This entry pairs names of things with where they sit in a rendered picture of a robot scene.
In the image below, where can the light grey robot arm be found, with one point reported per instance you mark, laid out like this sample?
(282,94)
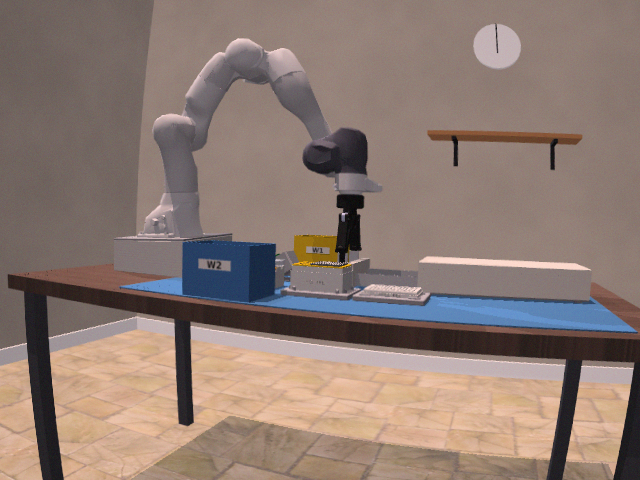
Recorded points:
(345,151)

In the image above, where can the blue bench mat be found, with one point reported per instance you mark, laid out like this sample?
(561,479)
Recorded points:
(499,312)

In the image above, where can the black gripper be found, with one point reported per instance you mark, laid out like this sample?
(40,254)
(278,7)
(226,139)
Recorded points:
(350,204)

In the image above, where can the blue open-top bin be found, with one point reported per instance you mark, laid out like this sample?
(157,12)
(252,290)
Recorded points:
(228,270)

